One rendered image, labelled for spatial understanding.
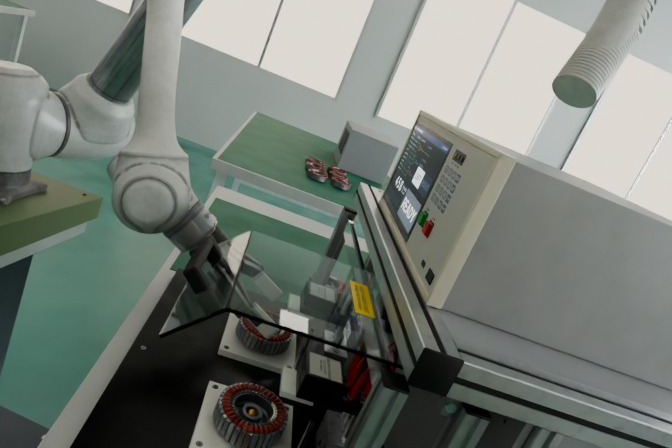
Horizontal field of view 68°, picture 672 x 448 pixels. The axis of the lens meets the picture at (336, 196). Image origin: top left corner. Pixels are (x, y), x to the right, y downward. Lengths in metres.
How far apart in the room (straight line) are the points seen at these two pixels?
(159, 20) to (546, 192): 0.66
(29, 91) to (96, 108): 0.14
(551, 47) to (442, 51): 1.16
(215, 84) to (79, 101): 4.22
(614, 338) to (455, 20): 4.99
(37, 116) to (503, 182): 0.98
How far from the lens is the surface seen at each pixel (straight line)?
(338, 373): 0.80
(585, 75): 1.94
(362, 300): 0.69
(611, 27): 2.08
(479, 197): 0.60
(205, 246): 0.67
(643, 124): 6.56
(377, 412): 0.59
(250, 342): 1.01
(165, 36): 0.91
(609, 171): 6.48
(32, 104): 1.24
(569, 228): 0.66
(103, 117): 1.30
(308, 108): 5.41
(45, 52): 6.00
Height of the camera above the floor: 1.34
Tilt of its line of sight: 14 degrees down
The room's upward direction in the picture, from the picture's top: 23 degrees clockwise
